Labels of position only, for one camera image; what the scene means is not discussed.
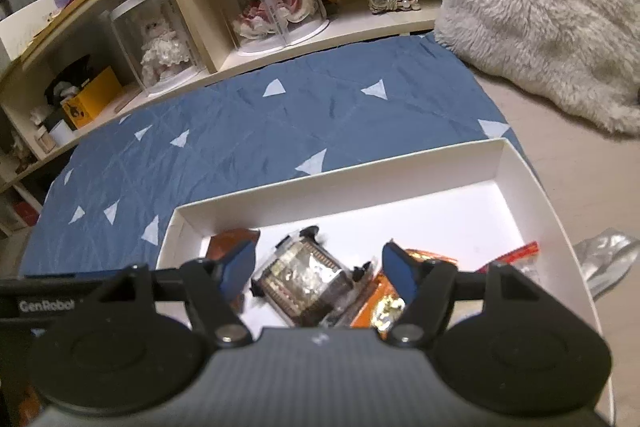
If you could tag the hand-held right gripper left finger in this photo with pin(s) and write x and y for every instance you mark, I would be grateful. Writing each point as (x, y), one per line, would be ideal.
(237, 269)

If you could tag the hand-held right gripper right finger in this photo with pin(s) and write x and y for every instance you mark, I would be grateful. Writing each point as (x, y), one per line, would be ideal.
(402, 274)

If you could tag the brown square snack packet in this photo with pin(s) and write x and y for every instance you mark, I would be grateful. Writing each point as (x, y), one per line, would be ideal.
(227, 242)

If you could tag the large orange snack packet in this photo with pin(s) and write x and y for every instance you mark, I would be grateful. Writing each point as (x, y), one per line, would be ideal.
(377, 307)

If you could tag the white cardboard box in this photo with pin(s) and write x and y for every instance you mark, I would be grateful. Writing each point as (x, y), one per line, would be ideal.
(425, 212)

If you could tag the dark clear-wrapped snack packet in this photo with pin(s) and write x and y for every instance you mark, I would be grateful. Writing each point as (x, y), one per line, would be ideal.
(305, 279)

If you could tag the red snack packet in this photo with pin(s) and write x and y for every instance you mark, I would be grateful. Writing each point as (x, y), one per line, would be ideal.
(510, 257)

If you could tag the red box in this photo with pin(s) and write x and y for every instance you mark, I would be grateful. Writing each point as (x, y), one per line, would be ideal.
(25, 212)

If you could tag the blue triangle-print blanket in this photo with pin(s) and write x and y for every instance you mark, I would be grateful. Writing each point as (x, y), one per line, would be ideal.
(250, 132)

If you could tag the brown decorative figure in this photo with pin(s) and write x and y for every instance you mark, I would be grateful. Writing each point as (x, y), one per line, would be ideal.
(21, 152)

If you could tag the small beige jar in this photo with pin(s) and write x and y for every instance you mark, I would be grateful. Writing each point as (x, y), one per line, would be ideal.
(43, 143)

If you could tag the white paper cup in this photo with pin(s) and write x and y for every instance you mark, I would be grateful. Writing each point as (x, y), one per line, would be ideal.
(61, 133)

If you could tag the dark tissue box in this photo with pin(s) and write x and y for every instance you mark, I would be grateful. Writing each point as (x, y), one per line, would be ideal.
(40, 114)

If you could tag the yellow cardboard box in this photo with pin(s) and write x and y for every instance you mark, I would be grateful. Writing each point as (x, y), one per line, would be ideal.
(95, 99)

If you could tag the silver foil bag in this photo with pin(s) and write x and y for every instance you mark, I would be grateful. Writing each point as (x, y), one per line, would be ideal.
(607, 257)

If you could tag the black bag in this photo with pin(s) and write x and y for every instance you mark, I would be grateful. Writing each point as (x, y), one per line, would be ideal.
(70, 77)

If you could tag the white dress doll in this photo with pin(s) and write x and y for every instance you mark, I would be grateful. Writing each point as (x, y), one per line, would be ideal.
(162, 49)

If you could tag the wooden shelf unit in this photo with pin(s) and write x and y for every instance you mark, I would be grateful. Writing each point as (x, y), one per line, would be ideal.
(192, 27)

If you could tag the white storage box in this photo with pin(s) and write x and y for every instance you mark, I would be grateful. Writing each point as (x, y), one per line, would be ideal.
(20, 37)

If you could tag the silver beaded ornament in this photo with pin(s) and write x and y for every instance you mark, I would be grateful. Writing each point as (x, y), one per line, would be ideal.
(395, 2)

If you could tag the doll in clear case left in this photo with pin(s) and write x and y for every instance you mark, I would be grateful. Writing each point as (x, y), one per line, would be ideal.
(120, 22)

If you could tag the fluffy white pillow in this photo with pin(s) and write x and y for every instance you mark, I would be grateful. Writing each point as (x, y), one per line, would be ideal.
(540, 7)

